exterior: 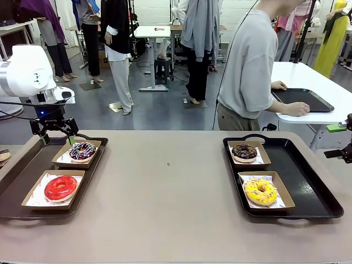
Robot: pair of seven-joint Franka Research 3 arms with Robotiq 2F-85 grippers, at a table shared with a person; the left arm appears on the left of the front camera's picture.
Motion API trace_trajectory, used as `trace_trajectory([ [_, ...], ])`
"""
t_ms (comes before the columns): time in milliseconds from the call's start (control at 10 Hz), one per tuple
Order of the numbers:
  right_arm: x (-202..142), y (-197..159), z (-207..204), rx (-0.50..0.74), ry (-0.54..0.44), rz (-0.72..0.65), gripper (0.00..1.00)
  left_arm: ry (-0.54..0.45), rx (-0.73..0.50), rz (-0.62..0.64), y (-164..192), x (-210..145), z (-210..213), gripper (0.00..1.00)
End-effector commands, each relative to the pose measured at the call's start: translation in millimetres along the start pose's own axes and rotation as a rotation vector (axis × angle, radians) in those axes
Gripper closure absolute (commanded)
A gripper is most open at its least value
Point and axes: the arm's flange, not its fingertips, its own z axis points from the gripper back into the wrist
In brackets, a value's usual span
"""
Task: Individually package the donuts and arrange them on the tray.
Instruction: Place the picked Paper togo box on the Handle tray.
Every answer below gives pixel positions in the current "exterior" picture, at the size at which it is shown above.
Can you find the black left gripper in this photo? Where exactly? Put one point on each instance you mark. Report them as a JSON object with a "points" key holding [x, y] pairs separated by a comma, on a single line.
{"points": [[50, 111]]}

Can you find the right gripper finger with green tip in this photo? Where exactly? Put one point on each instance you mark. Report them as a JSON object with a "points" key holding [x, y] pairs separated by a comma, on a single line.
{"points": [[341, 153], [336, 127]]}

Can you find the white printed paper liner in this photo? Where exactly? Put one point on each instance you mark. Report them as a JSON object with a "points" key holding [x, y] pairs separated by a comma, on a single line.
{"points": [[37, 198], [63, 159], [247, 177], [260, 161]]}

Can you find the purple donut with white drizzle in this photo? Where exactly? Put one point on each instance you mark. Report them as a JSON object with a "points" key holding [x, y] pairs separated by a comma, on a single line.
{"points": [[75, 154]]}

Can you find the black serving tray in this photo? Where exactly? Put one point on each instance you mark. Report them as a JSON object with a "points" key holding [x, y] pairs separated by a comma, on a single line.
{"points": [[302, 99]]}

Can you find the brown cardboard food box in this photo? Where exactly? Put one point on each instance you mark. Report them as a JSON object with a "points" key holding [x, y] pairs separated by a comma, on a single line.
{"points": [[82, 165], [264, 159], [41, 208], [286, 198]]}

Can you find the red glazed donut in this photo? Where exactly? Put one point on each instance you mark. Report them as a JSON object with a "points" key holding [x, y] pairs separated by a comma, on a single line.
{"points": [[52, 192]]}

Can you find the yellow sprinkled donut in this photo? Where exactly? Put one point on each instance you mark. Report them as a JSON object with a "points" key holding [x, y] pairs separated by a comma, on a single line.
{"points": [[251, 192]]}

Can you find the chocolate sprinkled donut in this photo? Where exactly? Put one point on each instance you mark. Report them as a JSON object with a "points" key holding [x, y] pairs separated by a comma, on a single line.
{"points": [[237, 151]]}

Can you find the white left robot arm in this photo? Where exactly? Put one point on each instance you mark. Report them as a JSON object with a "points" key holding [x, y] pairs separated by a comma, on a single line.
{"points": [[24, 71]]}

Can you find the person's right forearm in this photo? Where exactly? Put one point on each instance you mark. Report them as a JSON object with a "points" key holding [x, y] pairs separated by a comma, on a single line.
{"points": [[277, 108]]}

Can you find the person's right hand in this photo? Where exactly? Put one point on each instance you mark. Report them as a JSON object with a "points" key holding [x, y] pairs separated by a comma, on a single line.
{"points": [[298, 109]]}

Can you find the person's left hand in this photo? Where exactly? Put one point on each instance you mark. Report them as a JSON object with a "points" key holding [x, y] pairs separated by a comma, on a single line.
{"points": [[279, 85]]}

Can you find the white cylindrical column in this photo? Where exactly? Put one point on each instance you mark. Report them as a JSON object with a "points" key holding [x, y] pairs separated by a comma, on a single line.
{"points": [[17, 110]]}

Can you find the large white table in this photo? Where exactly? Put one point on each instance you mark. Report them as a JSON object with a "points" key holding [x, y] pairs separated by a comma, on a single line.
{"points": [[316, 79]]}

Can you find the tan and dark rounded object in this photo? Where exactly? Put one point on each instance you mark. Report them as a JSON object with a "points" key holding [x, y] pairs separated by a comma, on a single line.
{"points": [[4, 157]]}

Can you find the black caster wheel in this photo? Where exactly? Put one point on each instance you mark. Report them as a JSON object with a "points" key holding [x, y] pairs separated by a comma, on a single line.
{"points": [[270, 126]]}

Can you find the mannequin with yellow dress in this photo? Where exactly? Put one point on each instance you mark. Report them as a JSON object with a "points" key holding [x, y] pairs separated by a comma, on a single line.
{"points": [[332, 49]]}

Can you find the cardboard carton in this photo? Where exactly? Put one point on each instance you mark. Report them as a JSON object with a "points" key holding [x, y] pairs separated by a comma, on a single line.
{"points": [[103, 59]]}

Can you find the mannequin with purple garment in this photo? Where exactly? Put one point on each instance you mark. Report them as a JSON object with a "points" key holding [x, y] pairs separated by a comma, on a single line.
{"points": [[52, 41]]}

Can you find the black stand pole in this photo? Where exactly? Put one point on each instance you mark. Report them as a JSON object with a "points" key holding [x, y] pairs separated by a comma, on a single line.
{"points": [[302, 41]]}

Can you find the mannequin with black trousers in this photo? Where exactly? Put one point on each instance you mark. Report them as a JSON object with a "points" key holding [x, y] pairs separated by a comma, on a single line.
{"points": [[90, 41]]}

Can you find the mannequin with pink top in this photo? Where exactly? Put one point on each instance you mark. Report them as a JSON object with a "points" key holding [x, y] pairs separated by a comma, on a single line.
{"points": [[288, 24]]}

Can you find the person in light loose top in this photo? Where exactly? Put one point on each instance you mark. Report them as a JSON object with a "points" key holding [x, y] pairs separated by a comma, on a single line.
{"points": [[247, 55]]}

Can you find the mannequin with black jacket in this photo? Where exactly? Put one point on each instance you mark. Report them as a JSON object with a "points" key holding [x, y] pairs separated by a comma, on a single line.
{"points": [[115, 27]]}

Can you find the black stool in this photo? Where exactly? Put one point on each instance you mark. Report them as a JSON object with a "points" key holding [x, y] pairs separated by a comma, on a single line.
{"points": [[163, 61]]}

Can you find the translucent plastic bag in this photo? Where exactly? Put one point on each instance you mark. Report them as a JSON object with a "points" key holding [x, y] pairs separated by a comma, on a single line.
{"points": [[163, 50]]}

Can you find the white standing desk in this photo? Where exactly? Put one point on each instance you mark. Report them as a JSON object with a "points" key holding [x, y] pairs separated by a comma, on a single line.
{"points": [[151, 31]]}

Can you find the dark mannequin base plate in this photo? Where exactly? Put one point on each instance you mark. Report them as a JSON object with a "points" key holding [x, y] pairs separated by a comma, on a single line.
{"points": [[89, 86]]}

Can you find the gold mannequin base plate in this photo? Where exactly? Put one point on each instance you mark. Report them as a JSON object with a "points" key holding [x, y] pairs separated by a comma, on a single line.
{"points": [[114, 106]]}

